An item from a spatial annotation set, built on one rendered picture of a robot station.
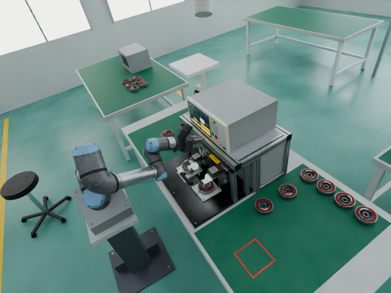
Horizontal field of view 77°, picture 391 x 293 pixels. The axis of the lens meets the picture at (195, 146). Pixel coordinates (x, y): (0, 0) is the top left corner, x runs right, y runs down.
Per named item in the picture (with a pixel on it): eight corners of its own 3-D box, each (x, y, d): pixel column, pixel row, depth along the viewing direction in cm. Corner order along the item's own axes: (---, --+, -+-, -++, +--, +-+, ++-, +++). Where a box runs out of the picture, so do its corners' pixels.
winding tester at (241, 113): (227, 154, 146) (224, 127, 133) (191, 122, 177) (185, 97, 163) (276, 127, 158) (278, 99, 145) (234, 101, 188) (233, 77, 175)
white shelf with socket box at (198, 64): (194, 118, 245) (187, 75, 215) (177, 103, 270) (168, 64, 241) (223, 104, 255) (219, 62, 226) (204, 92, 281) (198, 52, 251)
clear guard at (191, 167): (195, 196, 140) (194, 190, 136) (176, 172, 156) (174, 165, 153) (241, 170, 150) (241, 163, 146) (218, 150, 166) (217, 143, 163)
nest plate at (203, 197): (203, 202, 165) (203, 200, 164) (192, 188, 175) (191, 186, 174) (221, 190, 169) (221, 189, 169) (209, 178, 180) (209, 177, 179)
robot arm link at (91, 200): (89, 211, 149) (84, 211, 136) (82, 190, 151) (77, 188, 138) (109, 203, 152) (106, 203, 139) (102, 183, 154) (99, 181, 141)
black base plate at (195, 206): (195, 229, 153) (194, 227, 152) (154, 170, 198) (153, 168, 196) (253, 192, 168) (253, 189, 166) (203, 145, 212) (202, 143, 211)
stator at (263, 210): (255, 199, 162) (255, 196, 160) (273, 201, 159) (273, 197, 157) (253, 214, 154) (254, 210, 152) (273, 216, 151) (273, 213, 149)
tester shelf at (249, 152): (235, 172, 141) (235, 166, 138) (180, 120, 188) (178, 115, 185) (291, 139, 154) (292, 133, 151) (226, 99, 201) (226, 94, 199)
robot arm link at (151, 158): (146, 166, 143) (153, 161, 135) (139, 148, 145) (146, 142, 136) (157, 162, 148) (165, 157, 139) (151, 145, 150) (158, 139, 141)
